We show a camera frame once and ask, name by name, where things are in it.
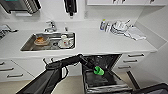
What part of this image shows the black soap dispenser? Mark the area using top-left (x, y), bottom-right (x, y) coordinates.
top-left (62, 0), bottom-right (79, 17)

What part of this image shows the steel sink basin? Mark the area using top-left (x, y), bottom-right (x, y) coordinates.
top-left (19, 31), bottom-right (77, 53)

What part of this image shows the small green object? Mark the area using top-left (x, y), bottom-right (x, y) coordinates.
top-left (93, 65), bottom-right (106, 76)

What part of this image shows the steel paper towel dispenser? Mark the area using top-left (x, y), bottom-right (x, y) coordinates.
top-left (0, 0), bottom-right (43, 16)

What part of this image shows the chrome faucet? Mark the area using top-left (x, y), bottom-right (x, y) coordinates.
top-left (44, 20), bottom-right (58, 34)

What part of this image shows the blue white soap bottle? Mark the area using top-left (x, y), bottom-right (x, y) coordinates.
top-left (99, 18), bottom-right (108, 31)

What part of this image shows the white upper wall cabinet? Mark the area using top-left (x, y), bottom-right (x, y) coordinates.
top-left (86, 0), bottom-right (168, 7)

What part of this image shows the white cup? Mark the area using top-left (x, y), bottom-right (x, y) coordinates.
top-left (57, 33), bottom-right (75, 50)

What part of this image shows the stack of white dishes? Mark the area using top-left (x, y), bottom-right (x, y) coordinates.
top-left (110, 18), bottom-right (132, 36)

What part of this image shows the white sink cabinet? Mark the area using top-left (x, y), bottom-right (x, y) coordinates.
top-left (34, 54), bottom-right (85, 80)

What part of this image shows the white wall outlet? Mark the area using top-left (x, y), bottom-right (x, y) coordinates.
top-left (83, 10), bottom-right (89, 19)

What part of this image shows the wire dish rack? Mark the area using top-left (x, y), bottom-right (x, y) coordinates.
top-left (0, 23), bottom-right (20, 40)

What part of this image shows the plate with food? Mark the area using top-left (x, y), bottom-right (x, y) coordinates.
top-left (33, 36), bottom-right (51, 47)

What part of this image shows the dark dishwasher rack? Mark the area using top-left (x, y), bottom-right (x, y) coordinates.
top-left (84, 67), bottom-right (130, 92)

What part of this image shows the stainless steel dishwasher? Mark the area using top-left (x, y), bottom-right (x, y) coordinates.
top-left (81, 53), bottom-right (142, 94)

